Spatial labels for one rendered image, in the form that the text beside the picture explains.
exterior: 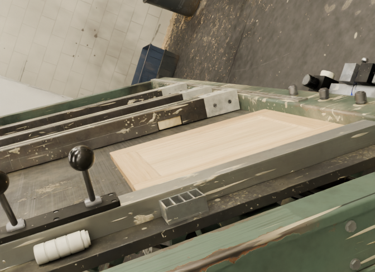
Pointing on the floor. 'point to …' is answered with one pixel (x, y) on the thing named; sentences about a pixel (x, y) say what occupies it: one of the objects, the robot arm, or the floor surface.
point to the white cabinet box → (24, 96)
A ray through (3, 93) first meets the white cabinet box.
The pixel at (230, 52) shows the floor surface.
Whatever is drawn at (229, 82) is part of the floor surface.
